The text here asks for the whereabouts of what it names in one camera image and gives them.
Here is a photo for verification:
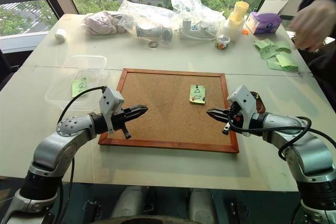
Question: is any green note with triangle drawing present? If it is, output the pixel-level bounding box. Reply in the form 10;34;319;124
189;84;207;105

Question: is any pink cloth in plastic bag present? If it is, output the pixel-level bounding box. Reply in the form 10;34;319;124
81;10;130;36

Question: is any clear plastic container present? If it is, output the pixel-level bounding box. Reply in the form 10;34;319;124
44;55;110;112

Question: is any cork board with wooden frame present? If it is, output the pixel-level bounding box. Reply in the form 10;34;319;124
98;68;240;154

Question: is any grey cylindrical device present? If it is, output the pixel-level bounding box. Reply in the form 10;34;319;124
135;23;174;46

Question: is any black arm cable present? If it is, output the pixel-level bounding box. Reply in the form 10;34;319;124
54;85;108;224
227;108;336;162

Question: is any yellow plastic cup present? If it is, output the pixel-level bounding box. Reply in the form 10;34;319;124
232;1;250;22

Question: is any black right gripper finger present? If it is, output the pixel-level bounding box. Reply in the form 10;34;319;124
206;108;229;117
208;113;229;124

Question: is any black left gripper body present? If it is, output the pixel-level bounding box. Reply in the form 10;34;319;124
110;108;132;140

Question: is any person's bare hand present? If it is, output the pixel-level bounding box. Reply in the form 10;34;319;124
288;0;336;52

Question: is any white power strip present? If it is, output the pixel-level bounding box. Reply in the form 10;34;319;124
178;17;219;41

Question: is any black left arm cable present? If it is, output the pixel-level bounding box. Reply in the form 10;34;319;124
54;85;108;224

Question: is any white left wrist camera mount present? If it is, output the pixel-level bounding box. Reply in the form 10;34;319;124
98;87;125;135

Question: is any small jar of colourful pins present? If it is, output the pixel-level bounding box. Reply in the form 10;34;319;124
215;34;232;51

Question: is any stack of yellow cups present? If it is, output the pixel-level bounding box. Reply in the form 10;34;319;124
223;14;244;42

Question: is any white paper sheet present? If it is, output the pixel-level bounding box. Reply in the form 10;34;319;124
258;0;290;16

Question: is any grey rounded shape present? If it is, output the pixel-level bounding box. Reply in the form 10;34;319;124
114;185;144;221
188;188;219;223

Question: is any white tape roll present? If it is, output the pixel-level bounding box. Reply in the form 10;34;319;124
54;28;68;44

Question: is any large clear plastic bag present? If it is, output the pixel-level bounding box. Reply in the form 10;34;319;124
118;0;227;42

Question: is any purple tissue box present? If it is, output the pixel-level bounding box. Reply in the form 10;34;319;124
245;11;282;35

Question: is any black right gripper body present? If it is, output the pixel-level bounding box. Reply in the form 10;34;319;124
222;102;242;136

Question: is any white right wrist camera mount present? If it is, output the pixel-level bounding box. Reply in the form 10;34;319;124
226;85;257;137

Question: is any green note with scribble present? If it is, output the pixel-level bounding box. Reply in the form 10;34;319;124
71;77;88;98

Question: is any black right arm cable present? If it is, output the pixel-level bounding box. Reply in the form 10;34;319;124
227;108;336;162

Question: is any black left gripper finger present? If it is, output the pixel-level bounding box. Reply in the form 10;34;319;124
124;111;146;124
123;105;149;116

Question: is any black bracket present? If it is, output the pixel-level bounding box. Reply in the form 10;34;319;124
229;201;250;222
83;199;102;220

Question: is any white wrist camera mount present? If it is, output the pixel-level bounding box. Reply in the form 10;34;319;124
226;85;257;137
98;87;125;135

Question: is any person's dark clothed body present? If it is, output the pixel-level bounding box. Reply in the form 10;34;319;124
306;39;336;109

